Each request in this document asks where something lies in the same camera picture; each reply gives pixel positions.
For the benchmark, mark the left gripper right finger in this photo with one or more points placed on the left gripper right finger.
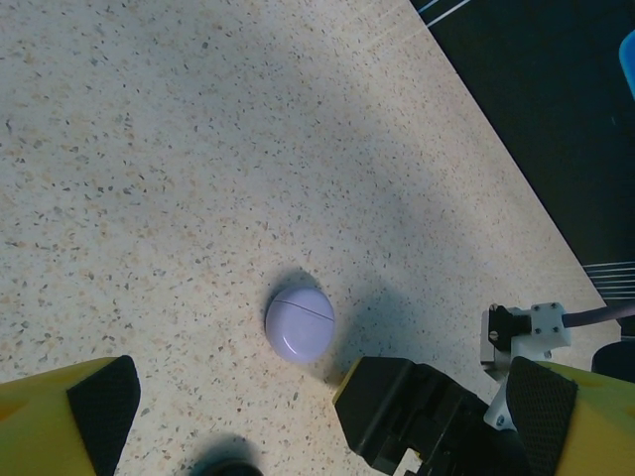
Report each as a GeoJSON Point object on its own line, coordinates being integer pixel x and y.
{"type": "Point", "coordinates": [595, 426]}

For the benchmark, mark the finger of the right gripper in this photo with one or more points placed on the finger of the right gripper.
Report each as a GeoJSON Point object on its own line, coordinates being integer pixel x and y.
{"type": "Point", "coordinates": [340, 392]}

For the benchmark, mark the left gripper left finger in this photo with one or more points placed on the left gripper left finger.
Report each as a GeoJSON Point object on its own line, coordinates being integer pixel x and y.
{"type": "Point", "coordinates": [44, 426]}

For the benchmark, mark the purple earbud charging case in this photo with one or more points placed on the purple earbud charging case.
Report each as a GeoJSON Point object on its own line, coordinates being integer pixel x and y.
{"type": "Point", "coordinates": [301, 327]}

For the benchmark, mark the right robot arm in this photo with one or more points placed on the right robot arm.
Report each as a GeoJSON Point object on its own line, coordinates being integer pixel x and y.
{"type": "Point", "coordinates": [617, 357]}

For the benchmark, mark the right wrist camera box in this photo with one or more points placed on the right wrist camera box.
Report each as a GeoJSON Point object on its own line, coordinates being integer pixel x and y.
{"type": "Point", "coordinates": [538, 337]}

